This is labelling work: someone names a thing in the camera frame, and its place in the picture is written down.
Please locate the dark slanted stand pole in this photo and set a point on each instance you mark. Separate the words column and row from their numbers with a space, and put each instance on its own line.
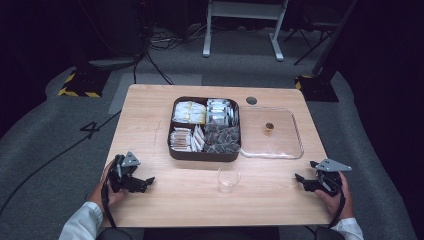
column 335, row 36

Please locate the clear lid with gold knob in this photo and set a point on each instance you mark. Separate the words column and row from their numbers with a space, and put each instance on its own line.
column 276, row 143

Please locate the pile of white stick packets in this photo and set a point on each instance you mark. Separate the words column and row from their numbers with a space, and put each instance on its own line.
column 186, row 139

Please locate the black yellow striped base plate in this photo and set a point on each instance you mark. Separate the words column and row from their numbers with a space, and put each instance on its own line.
column 318, row 89
column 87, row 85

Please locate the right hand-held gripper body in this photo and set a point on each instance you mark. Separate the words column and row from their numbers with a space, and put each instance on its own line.
column 328, row 178

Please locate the black tripod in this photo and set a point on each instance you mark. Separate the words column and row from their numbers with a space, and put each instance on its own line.
column 311, row 40

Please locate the clear plastic cup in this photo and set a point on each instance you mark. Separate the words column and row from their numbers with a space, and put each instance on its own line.
column 228, row 180

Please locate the pile of yellow white packets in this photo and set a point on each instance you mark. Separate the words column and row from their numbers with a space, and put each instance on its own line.
column 189, row 112

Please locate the white desk frame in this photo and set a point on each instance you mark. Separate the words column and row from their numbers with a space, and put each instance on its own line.
column 245, row 9

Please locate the pile of silver packets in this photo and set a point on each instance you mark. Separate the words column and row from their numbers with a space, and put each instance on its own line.
column 220, row 111

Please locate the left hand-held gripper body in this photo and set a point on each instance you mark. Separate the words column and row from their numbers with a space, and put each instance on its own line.
column 120, row 173

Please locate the brown divided box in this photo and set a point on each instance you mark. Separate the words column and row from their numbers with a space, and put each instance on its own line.
column 204, row 157

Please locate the pile of dark pyramid tea bags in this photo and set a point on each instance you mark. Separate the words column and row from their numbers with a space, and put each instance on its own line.
column 222, row 139

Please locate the person's left hand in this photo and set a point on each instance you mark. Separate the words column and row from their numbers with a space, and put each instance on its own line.
column 115, row 198

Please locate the person's right hand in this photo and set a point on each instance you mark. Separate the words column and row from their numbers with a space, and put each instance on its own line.
column 338, row 205

